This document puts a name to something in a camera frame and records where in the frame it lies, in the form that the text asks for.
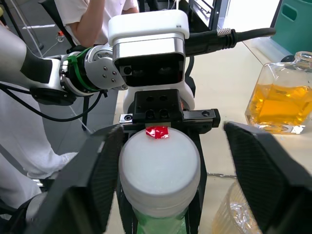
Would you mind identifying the black stand leg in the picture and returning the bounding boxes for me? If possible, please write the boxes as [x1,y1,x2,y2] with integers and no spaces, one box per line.
[39,0,76,48]

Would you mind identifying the green juice bottle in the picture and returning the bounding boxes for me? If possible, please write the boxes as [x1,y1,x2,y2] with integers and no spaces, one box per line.
[133,206,190,234]

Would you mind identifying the square glass bottle amber liquid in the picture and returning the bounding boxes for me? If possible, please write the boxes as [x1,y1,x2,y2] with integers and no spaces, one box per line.
[245,51,312,135]

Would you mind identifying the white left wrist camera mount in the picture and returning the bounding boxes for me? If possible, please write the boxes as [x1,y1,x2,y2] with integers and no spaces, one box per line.
[108,9,195,115]

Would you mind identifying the thick black camera cable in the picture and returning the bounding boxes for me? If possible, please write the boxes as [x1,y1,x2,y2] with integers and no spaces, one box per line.
[184,27,277,56]

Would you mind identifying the person in white shirt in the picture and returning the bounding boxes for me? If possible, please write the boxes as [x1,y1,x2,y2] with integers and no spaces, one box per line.
[55,0,139,48]

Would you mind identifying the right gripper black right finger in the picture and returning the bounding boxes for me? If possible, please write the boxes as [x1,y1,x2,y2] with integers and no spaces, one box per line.
[223,121,312,234]

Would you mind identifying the teal plastic crate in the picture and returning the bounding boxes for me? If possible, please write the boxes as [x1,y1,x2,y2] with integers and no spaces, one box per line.
[270,0,312,56]

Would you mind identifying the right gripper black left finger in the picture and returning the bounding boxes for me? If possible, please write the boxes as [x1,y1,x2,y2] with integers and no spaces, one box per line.
[24,124,125,234]

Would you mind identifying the person's white trousered legs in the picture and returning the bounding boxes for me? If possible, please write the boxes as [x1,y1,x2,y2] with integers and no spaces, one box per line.
[0,82,78,220]

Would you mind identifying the clear drinking glass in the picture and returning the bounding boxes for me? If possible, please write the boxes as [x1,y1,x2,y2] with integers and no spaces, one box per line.
[211,181,263,234]

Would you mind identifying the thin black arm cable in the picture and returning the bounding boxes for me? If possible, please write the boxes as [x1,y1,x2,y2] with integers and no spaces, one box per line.
[0,81,108,122]

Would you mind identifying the white cap with red sticker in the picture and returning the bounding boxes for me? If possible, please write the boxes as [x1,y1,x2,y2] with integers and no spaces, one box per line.
[118,126,202,218]

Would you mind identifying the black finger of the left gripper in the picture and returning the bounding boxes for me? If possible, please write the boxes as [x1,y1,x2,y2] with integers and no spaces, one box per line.
[116,170,137,234]
[185,131,208,234]

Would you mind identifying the black metal rack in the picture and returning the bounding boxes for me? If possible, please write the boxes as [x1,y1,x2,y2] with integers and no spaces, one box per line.
[187,0,231,32]

